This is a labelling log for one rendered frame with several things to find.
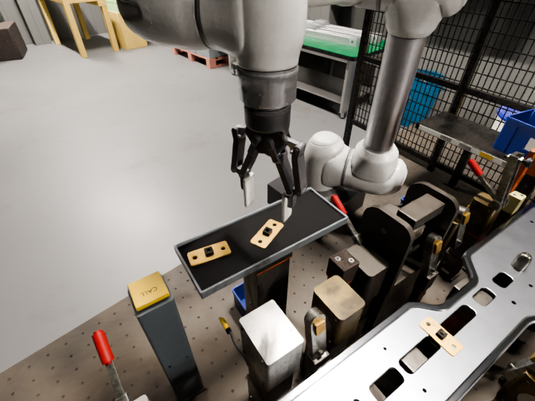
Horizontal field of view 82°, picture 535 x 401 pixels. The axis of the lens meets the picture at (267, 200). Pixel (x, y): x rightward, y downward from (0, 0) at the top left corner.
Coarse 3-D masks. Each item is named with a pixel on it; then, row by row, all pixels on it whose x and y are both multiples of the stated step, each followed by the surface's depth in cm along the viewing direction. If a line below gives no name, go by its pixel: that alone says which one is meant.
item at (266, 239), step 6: (270, 222) 70; (276, 222) 70; (264, 228) 68; (270, 228) 68; (276, 228) 69; (258, 234) 67; (264, 234) 67; (270, 234) 67; (276, 234) 68; (252, 240) 66; (258, 240) 66; (264, 240) 66; (270, 240) 66; (258, 246) 65; (264, 246) 65
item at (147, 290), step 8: (144, 280) 59; (152, 280) 59; (160, 280) 59; (128, 288) 57; (136, 288) 57; (144, 288) 57; (152, 288) 57; (160, 288) 57; (136, 296) 56; (144, 296) 56; (152, 296) 56; (160, 296) 56; (136, 304) 55; (144, 304) 55
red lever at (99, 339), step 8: (96, 336) 53; (104, 336) 54; (96, 344) 53; (104, 344) 53; (104, 352) 52; (104, 360) 52; (112, 360) 53; (112, 368) 52; (112, 376) 52; (112, 384) 52; (120, 384) 52; (120, 392) 52; (120, 400) 51; (128, 400) 51
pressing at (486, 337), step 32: (512, 224) 93; (480, 256) 84; (512, 256) 84; (480, 288) 76; (512, 288) 76; (384, 320) 69; (416, 320) 69; (480, 320) 69; (512, 320) 69; (352, 352) 64; (384, 352) 64; (480, 352) 64; (320, 384) 59; (352, 384) 59; (416, 384) 59; (448, 384) 59
